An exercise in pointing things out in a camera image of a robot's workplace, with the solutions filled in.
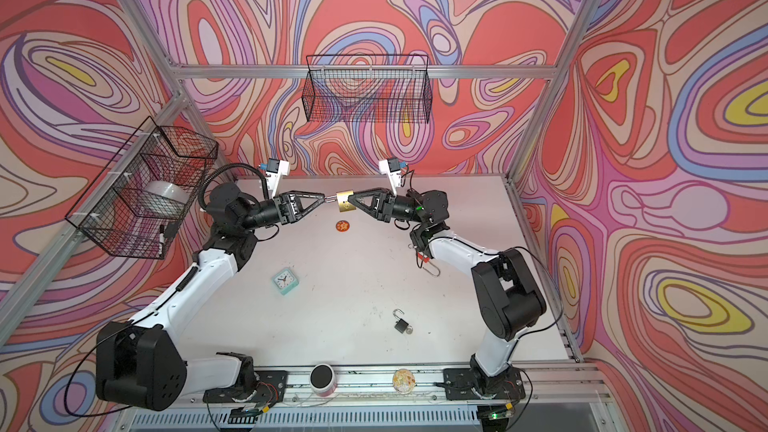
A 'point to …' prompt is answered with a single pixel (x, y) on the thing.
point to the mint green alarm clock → (284, 281)
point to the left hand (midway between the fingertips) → (323, 204)
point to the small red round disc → (342, 226)
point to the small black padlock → (400, 325)
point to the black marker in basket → (161, 239)
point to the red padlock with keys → (424, 262)
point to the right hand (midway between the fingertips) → (350, 206)
